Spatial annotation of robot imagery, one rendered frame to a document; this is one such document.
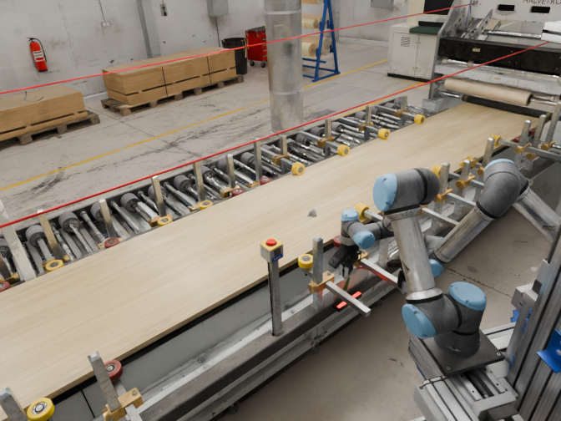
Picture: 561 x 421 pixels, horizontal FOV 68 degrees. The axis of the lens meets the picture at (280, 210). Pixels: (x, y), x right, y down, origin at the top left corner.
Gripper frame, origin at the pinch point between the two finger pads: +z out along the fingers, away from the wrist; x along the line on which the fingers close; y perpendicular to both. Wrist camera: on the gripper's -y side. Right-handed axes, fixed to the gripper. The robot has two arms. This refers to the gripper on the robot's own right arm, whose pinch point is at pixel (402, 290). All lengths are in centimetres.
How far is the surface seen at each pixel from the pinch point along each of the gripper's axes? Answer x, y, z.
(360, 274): -0.6, -26.1, 5.2
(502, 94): 251, -83, -26
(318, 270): -30.1, -26.3, -13.8
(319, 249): -29.6, -25.9, -25.8
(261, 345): -65, -28, 11
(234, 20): 428, -789, -40
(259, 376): -55, -51, 64
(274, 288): -56, -26, -18
